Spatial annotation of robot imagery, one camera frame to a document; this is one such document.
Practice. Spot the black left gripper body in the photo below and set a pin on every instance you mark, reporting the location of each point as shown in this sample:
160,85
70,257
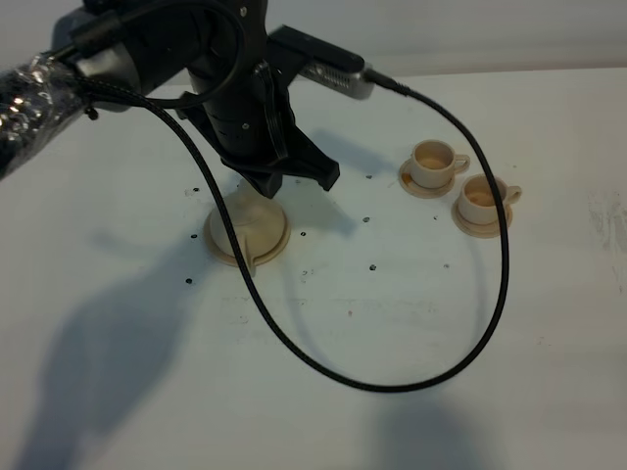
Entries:
252,124

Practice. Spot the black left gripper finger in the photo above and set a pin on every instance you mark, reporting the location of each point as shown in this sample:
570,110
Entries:
265,179
306,160

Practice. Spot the beige ceramic teapot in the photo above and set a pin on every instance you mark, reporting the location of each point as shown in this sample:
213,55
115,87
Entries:
246,198

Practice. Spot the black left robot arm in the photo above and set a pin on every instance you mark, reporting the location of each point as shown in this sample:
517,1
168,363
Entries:
211,62

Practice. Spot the far beige cup saucer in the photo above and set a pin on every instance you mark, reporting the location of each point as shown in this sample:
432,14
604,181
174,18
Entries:
412,188

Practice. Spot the beige cup saucer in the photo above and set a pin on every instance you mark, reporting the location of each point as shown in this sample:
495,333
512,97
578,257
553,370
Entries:
482,227
412,188

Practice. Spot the far beige teacup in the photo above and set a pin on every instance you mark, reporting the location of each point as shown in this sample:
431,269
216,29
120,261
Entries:
434,163

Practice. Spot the beige teacup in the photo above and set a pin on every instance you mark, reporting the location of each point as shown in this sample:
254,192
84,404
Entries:
434,163
476,203

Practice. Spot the near beige teacup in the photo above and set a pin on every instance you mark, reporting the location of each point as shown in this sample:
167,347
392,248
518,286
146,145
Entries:
476,203

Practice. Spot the near beige cup saucer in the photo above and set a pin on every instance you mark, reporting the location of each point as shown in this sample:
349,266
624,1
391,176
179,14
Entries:
482,227

